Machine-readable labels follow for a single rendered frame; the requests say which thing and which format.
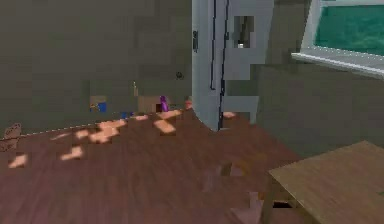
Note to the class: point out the pale grey room door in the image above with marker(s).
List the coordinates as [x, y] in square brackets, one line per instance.
[203, 66]

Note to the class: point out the blue and brown box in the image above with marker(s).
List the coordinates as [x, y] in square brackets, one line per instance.
[98, 104]

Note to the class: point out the light wooden table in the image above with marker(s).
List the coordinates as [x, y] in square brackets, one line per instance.
[336, 181]

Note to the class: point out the white framed window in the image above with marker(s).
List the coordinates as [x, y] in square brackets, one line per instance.
[350, 30]

